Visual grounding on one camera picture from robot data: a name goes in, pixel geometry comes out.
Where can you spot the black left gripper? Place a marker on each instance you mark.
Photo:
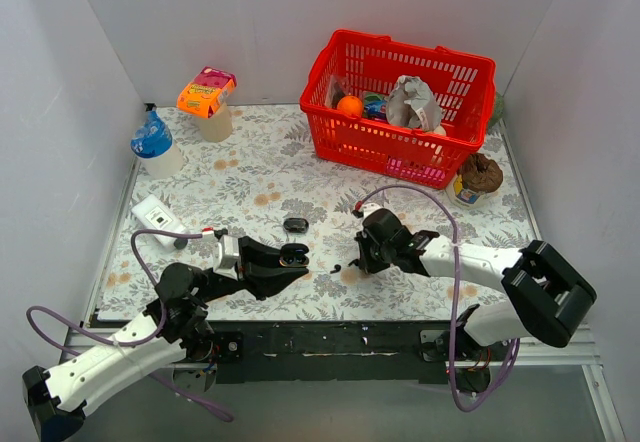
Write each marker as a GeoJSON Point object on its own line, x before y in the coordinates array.
{"type": "Point", "coordinates": [245, 263]}

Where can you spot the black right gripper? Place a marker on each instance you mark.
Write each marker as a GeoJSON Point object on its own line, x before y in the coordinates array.
{"type": "Point", "coordinates": [370, 244]}

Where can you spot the long black earbud charging case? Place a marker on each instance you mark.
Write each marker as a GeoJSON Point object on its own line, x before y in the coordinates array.
{"type": "Point", "coordinates": [296, 225]}

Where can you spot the black case with gold line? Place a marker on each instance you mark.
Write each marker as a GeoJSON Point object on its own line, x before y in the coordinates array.
{"type": "Point", "coordinates": [294, 255]}

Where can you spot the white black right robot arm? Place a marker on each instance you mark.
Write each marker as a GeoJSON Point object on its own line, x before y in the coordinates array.
{"type": "Point", "coordinates": [546, 298]}

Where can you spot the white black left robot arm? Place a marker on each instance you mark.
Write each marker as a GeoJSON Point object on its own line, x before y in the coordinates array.
{"type": "Point", "coordinates": [172, 328]}

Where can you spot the floral patterned table mat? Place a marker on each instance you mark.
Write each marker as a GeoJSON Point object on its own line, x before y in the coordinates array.
{"type": "Point", "coordinates": [268, 171]}

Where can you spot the white tube black cap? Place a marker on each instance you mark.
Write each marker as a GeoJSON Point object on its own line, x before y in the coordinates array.
{"type": "Point", "coordinates": [152, 213]}

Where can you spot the beige paper cup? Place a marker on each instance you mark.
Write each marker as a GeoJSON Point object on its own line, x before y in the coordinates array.
{"type": "Point", "coordinates": [218, 127]}

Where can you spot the orange fruit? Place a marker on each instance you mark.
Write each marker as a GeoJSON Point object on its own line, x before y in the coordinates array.
{"type": "Point", "coordinates": [351, 106]}

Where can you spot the blue green snack packet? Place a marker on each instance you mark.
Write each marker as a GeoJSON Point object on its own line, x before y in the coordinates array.
{"type": "Point", "coordinates": [375, 106]}

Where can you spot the crumpled grey white bag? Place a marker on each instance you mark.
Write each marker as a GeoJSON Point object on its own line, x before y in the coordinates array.
{"type": "Point", "coordinates": [411, 104]}

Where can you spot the white bottle blue cap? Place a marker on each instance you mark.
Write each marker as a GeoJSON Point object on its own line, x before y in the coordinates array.
{"type": "Point", "coordinates": [154, 146]}

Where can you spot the clear dark snack packet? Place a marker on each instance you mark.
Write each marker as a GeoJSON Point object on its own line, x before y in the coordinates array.
{"type": "Point", "coordinates": [337, 89]}

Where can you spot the orange pink snack pack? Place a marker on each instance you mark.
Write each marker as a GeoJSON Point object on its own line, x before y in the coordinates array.
{"type": "Point", "coordinates": [207, 92]}

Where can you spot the red plastic shopping basket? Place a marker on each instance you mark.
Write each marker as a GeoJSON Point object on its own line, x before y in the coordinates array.
{"type": "Point", "coordinates": [462, 83]}

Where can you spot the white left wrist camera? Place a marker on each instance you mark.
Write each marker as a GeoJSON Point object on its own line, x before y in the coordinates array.
{"type": "Point", "coordinates": [225, 252]}

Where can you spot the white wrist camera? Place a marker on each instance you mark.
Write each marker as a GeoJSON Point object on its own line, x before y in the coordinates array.
{"type": "Point", "coordinates": [225, 252]}
{"type": "Point", "coordinates": [364, 209]}

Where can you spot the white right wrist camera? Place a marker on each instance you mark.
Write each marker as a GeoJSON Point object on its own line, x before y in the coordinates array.
{"type": "Point", "coordinates": [364, 209]}

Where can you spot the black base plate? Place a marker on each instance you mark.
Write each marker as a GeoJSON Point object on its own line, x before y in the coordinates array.
{"type": "Point", "coordinates": [319, 351]}

